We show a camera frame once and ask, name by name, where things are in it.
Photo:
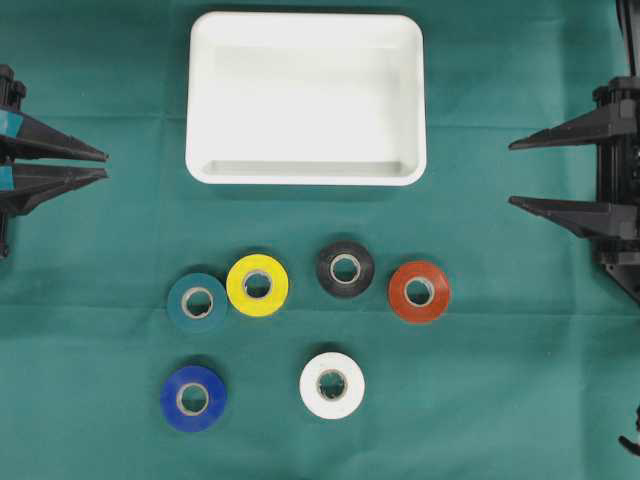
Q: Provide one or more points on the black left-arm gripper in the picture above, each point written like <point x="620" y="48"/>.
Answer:
<point x="24" y="137"/>

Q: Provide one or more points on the yellow tape roll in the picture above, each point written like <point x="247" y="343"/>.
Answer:
<point x="267" y="266"/>

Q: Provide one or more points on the red tape roll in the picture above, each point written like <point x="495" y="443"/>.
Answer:
<point x="433" y="278"/>

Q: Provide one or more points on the teal tape roll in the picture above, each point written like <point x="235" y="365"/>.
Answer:
<point x="187" y="286"/>

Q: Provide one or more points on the black tape roll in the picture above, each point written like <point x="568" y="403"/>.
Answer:
<point x="331" y="254"/>

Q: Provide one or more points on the white plastic case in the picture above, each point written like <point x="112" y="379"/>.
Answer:
<point x="283" y="98"/>

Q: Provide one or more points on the white tape roll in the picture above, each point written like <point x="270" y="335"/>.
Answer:
<point x="353" y="392"/>

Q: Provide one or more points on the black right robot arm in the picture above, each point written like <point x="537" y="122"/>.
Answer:
<point x="622" y="93"/>

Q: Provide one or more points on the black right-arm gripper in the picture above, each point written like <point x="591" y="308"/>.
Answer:
<point x="615" y="219"/>

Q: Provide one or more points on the blue tape roll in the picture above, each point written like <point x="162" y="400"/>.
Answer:
<point x="174" y="411"/>

